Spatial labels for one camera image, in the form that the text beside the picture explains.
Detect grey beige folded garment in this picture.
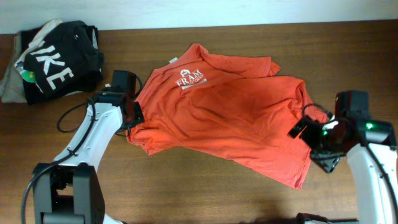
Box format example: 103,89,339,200
0,19,63,104

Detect white green printed folded garment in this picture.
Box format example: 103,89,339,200
14,46,47,94

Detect black folded garment underneath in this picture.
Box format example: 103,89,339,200
18,27,104,105

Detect red orange t-shirt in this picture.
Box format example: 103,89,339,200
127,44,326,189

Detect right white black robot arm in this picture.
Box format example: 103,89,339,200
289,90,397,223

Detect black folded shirt white letters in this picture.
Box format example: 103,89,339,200
22,21,104,98

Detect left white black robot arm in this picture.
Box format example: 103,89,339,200
21,70,145,224

